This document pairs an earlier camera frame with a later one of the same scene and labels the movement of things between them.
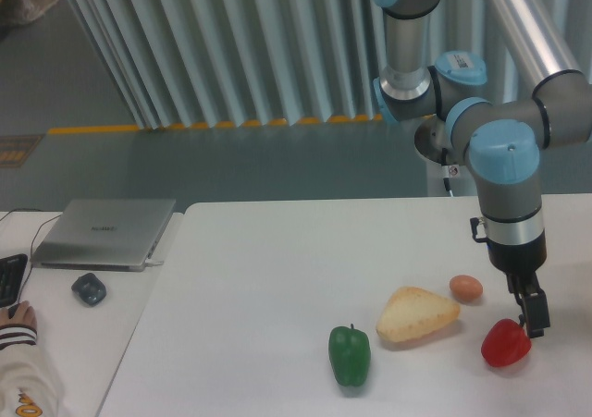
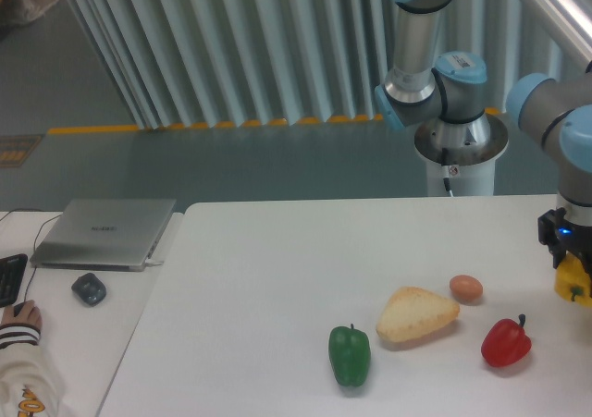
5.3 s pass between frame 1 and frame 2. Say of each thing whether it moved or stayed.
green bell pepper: stayed
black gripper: moved
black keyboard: stayed
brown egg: stayed
